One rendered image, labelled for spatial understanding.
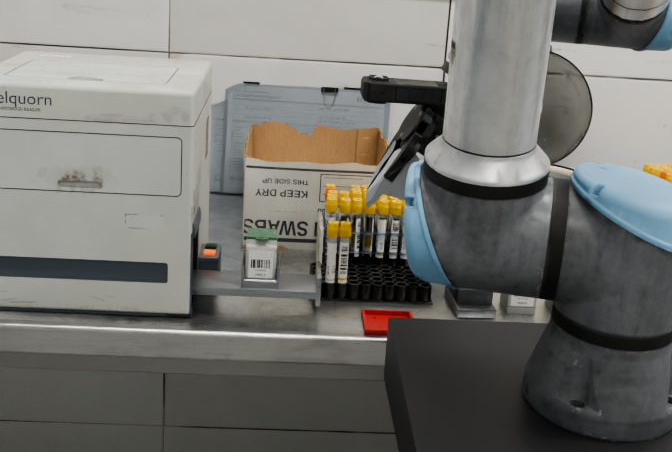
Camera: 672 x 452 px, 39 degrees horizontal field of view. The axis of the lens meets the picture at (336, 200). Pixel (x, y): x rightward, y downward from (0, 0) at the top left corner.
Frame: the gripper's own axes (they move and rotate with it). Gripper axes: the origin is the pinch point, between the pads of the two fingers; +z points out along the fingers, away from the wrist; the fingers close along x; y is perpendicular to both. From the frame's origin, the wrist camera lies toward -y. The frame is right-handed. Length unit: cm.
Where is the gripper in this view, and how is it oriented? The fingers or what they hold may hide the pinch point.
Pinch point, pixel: (368, 194)
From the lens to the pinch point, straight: 124.6
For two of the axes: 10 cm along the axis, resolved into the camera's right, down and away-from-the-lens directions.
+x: -0.6, -2.8, 9.6
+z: -5.5, 8.1, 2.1
